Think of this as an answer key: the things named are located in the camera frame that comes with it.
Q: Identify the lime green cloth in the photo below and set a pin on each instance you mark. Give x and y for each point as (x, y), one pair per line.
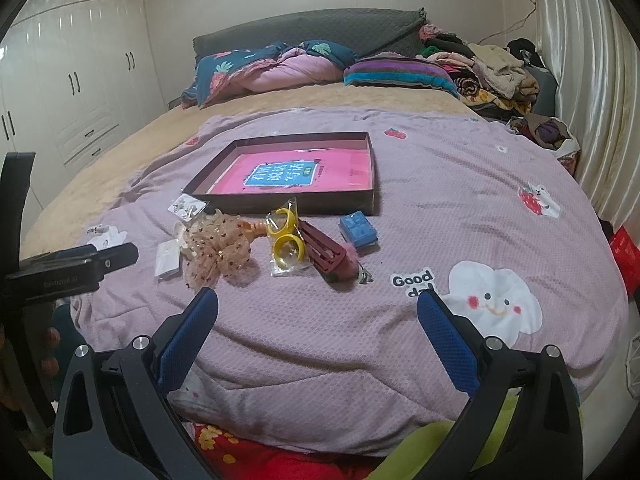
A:
(416, 450)

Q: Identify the lilac quilted bed cover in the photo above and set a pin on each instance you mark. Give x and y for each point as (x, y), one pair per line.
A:
(492, 222)

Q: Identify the red floral cloth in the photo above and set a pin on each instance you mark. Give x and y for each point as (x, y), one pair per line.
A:
(235, 458)

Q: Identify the pink pompom keychain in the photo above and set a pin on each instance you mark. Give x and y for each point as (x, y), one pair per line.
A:
(350, 269)

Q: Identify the yellow earrings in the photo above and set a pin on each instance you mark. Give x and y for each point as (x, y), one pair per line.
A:
(288, 250)

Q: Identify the pile of folded clothes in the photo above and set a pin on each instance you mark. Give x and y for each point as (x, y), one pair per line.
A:
(497, 83)

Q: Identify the blue pink folded duvet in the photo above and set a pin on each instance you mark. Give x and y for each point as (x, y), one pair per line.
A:
(225, 75)

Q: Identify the beige dotted mesh bow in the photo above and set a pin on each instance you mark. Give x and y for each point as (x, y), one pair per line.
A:
(214, 247)

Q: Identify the blue small packet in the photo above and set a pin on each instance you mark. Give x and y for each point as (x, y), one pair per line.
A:
(358, 230)

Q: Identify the purple striped pillow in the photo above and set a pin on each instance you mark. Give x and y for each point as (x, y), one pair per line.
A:
(395, 70)

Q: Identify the orange spiral hair clip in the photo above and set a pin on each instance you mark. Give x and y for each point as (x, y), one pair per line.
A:
(253, 229)

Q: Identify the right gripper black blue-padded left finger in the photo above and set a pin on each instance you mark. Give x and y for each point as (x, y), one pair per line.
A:
(114, 420)

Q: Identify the person's left hand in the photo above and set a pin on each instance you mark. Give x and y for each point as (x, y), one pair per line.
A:
(47, 354)

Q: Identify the earring card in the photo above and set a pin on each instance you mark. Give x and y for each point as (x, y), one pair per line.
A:
(187, 208)

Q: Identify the white small jewelry card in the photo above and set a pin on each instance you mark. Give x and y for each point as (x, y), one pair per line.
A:
(167, 260)

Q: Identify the dark shallow cardboard tray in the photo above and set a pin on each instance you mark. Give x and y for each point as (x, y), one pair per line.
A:
(309, 203)

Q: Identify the red bag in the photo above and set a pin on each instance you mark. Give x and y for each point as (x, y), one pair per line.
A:
(627, 258)

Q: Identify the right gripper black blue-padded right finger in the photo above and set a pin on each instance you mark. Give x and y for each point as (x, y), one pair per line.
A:
(544, 437)

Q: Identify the dark grey headboard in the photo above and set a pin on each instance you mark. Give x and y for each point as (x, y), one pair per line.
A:
(366, 31)

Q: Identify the white wardrobe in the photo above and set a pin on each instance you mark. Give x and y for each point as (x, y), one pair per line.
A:
(77, 78)

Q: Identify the maroon hair claw clip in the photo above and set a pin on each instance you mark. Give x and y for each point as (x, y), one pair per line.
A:
(328, 257)

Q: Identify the tan fleece bed sheet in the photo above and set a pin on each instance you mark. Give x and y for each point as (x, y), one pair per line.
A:
(96, 187)

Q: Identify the bag of clothes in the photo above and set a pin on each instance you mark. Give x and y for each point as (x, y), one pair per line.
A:
(550, 134)

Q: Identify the cream pleated curtain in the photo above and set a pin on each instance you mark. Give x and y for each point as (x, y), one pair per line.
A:
(595, 61)

